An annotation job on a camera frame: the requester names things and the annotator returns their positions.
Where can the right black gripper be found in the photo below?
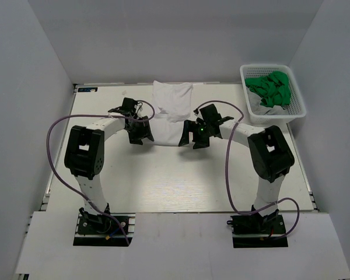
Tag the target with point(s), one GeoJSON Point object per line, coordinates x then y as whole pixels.
{"type": "Point", "coordinates": [188, 127]}

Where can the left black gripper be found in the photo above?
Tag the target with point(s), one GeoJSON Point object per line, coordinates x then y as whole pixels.
{"type": "Point", "coordinates": [135, 139]}

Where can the white t shirt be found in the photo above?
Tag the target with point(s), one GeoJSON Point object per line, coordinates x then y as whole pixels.
{"type": "Point", "coordinates": [172, 103]}

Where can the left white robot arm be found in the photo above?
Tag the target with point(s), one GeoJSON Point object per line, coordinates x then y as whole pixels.
{"type": "Point", "coordinates": [84, 155]}

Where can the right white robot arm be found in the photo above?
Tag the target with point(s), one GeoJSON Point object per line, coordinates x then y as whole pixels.
{"type": "Point", "coordinates": [270, 154]}

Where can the grey t shirt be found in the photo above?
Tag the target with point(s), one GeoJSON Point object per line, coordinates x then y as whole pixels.
{"type": "Point", "coordinates": [258, 109]}

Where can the blue label sticker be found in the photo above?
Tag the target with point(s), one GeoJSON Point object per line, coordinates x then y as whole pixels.
{"type": "Point", "coordinates": [87, 89]}

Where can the white plastic basket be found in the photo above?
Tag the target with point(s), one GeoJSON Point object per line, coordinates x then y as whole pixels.
{"type": "Point", "coordinates": [296, 109]}

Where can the green t shirt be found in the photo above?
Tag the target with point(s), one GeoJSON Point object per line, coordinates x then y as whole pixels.
{"type": "Point", "coordinates": [273, 89]}

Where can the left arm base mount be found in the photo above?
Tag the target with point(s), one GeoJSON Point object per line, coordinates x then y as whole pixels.
{"type": "Point", "coordinates": [101, 231]}

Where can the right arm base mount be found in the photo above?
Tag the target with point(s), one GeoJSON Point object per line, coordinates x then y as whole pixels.
{"type": "Point", "coordinates": [255, 231]}

